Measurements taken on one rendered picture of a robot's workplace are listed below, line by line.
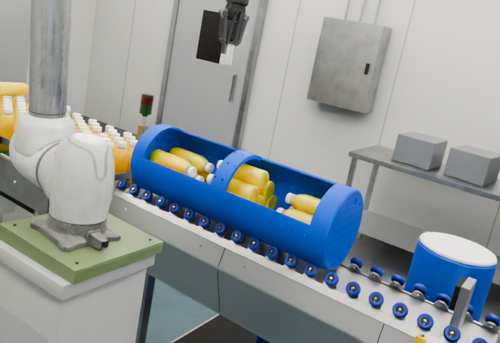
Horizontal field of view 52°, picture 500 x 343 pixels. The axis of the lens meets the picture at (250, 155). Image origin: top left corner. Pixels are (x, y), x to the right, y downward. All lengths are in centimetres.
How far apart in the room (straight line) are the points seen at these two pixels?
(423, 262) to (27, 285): 133
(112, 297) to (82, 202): 28
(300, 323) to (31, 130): 101
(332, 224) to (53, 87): 90
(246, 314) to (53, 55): 108
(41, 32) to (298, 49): 416
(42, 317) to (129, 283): 24
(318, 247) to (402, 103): 349
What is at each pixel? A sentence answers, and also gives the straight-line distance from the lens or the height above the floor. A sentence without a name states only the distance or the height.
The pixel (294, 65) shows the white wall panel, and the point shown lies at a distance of 545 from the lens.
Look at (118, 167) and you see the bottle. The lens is 229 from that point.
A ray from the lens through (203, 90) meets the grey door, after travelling 602.
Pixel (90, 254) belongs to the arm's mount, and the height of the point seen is 104.
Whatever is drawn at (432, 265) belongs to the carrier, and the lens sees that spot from 200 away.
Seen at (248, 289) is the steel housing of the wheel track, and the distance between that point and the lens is 183.
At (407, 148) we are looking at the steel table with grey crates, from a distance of 424.
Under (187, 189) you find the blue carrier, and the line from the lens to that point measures 190.
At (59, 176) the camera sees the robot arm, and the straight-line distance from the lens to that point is 141.
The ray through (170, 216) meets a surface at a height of 93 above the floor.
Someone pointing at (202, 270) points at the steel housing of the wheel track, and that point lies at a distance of 194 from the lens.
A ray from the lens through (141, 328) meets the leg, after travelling 254.
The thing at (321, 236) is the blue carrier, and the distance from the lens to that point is 162.
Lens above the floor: 165
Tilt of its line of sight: 13 degrees down
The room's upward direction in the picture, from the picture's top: 11 degrees clockwise
